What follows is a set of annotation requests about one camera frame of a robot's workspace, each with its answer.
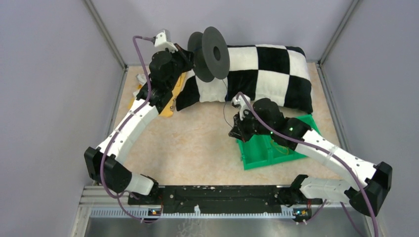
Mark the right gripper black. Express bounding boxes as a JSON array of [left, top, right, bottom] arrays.
[[229, 108, 273, 143]]

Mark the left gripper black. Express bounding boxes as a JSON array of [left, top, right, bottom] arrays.
[[166, 42, 196, 89]]

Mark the dark grey filament spool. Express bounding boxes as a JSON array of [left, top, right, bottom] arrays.
[[187, 26, 230, 82]]

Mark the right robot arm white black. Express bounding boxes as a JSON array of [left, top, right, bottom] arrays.
[[229, 93, 392, 217]]

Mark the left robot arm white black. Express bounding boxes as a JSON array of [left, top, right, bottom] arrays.
[[84, 45, 194, 204]]

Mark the green three-compartment bin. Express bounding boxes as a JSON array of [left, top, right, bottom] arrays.
[[236, 113, 319, 170]]

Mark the white patterned cloth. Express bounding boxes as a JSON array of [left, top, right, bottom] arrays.
[[133, 74, 147, 98]]

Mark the yellow cloth with truck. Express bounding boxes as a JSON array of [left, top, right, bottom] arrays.
[[128, 73, 187, 118]]

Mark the black white checkered blanket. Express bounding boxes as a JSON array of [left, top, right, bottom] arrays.
[[176, 44, 313, 114]]

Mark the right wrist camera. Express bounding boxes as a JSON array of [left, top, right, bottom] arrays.
[[231, 93, 251, 120]]

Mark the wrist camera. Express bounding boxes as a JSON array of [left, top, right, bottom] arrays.
[[154, 29, 176, 52], [231, 93, 251, 120]]

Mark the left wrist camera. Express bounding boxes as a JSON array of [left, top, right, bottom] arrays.
[[154, 29, 176, 52]]

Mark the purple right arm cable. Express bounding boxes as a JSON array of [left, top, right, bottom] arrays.
[[236, 92, 379, 237]]

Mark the yellow wire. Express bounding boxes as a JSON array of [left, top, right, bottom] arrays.
[[273, 140, 290, 156]]

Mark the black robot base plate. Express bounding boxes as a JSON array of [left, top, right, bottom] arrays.
[[128, 185, 312, 215]]

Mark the grey slotted cable duct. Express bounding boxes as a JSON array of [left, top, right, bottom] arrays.
[[90, 206, 311, 219]]

